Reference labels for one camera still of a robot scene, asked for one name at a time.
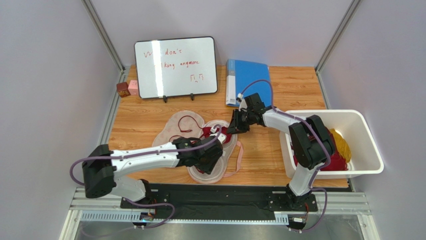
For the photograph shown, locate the red bra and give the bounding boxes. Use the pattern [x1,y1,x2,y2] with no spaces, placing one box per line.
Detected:
[168,115,234,174]

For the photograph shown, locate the floral mesh laundry bag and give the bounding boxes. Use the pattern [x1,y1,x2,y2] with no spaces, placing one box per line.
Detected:
[152,110,244,184]

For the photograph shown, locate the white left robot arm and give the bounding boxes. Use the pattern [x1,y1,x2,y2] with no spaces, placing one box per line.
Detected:
[81,136,225,202]

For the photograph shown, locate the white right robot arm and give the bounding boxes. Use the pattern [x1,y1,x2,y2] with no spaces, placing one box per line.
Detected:
[227,93,336,208]

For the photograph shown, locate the blue file folder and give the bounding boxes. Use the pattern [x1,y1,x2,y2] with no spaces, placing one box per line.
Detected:
[225,59,271,108]

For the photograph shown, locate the white dry-erase board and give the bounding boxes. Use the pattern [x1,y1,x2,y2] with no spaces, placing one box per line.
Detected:
[133,36,219,101]

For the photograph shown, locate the yellow garment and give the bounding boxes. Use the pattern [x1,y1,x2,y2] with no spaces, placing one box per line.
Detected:
[329,128,352,163]

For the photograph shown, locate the dark red clothes pile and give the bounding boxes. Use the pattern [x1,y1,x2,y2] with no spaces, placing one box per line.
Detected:
[290,139,350,172]

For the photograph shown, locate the pink cube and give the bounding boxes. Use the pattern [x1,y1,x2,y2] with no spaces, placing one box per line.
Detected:
[128,79,139,96]

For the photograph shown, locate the brown cube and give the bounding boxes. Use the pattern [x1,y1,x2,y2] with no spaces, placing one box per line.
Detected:
[116,81,131,98]

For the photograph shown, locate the white plastic bin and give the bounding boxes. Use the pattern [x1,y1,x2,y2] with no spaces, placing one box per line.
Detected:
[287,109,384,180]

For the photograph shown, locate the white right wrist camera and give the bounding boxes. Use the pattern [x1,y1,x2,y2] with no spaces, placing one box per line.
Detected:
[236,93,247,110]

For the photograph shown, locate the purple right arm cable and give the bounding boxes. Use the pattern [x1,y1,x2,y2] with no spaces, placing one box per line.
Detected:
[236,79,332,233]

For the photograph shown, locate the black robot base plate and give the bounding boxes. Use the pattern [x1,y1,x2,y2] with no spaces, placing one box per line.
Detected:
[119,181,320,221]

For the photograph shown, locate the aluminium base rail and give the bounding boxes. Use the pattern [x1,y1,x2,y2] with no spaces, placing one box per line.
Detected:
[59,184,379,240]

